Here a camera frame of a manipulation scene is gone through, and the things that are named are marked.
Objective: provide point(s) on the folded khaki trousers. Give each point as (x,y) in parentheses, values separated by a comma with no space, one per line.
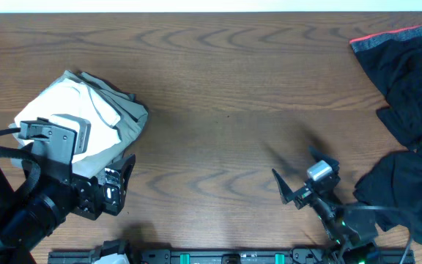
(133,119)

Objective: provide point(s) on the white printed t-shirt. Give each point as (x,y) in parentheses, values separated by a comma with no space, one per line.
(78,100)

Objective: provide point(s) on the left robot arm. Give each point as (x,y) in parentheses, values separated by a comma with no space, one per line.
(51,192)

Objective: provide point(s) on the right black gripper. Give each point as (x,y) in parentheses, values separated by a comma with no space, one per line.
(304,196)

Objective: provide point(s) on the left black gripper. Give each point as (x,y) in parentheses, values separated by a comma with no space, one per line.
(108,191)

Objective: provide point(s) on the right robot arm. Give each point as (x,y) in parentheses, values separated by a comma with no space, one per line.
(350,226)

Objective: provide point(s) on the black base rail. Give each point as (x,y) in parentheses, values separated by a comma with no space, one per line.
(122,252)

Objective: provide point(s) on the black garment red trim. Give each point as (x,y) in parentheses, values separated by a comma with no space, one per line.
(393,62)

